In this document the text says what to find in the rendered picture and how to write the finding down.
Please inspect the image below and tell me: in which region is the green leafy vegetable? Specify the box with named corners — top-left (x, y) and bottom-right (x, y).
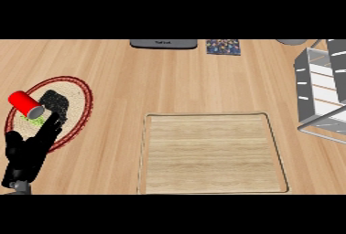
top-left (20, 113), bottom-right (47, 128)

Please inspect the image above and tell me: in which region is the dark grey appliance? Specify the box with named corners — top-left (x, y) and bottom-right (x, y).
top-left (128, 38), bottom-right (198, 50)

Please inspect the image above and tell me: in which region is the dark patterned box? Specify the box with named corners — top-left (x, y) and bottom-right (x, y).
top-left (205, 38), bottom-right (242, 57)

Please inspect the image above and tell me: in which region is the black lumpy object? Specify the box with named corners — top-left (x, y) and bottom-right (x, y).
top-left (38, 89), bottom-right (71, 124)

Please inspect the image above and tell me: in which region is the grey round object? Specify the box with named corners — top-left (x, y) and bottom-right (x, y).
top-left (275, 38), bottom-right (307, 47)

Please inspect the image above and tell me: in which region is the red can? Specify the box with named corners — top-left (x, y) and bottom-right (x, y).
top-left (7, 90), bottom-right (46, 120)

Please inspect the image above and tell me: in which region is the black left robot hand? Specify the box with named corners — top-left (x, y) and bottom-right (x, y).
top-left (0, 112), bottom-right (63, 189)

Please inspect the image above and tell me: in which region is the pale wooden tray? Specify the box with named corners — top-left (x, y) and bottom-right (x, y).
top-left (136, 112), bottom-right (291, 196)

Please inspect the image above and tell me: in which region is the grey tiered wire basket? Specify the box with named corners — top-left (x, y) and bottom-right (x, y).
top-left (291, 38), bottom-right (346, 144)

